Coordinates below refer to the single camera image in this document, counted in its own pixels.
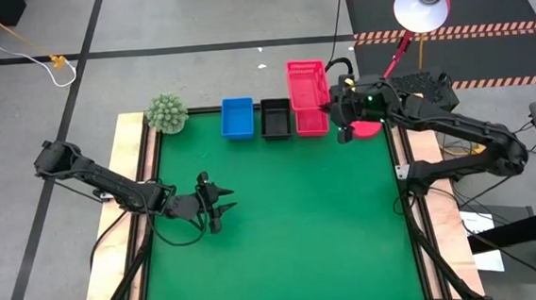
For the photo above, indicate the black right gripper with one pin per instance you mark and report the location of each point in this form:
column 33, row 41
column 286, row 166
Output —
column 352, row 108

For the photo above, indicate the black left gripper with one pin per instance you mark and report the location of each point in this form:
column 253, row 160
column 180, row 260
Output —
column 191, row 206

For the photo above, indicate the red plastic basket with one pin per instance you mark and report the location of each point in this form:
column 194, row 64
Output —
column 307, row 86
column 312, row 124

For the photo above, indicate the black plastic basket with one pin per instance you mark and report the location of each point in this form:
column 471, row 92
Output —
column 275, row 120

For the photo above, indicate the blue plastic basket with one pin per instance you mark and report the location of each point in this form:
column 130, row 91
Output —
column 237, row 119

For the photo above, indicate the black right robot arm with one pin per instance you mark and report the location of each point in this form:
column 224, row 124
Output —
column 460, row 127

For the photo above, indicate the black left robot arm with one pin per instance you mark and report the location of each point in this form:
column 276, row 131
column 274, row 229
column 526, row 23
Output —
column 105, row 182

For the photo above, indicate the yellow tape tag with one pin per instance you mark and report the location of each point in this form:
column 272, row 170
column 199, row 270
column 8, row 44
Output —
column 349, row 82

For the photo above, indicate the green artificial plant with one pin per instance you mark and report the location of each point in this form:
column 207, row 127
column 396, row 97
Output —
column 167, row 113

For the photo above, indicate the small white device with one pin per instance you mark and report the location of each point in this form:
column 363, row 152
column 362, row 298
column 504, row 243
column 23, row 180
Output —
column 106, row 195

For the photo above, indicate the wooden side board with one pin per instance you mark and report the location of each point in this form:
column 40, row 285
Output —
column 449, row 232
column 108, row 265

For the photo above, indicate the red desk lamp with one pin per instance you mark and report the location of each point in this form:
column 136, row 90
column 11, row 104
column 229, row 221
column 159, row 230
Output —
column 421, row 9

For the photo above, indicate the black hazard-striped floor mat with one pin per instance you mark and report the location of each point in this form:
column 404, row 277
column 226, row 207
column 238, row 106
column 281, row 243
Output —
column 475, row 8

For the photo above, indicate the white paper sheet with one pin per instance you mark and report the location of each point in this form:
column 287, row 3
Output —
column 486, row 257

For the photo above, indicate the black flat bar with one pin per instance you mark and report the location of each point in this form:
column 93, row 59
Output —
column 515, row 232

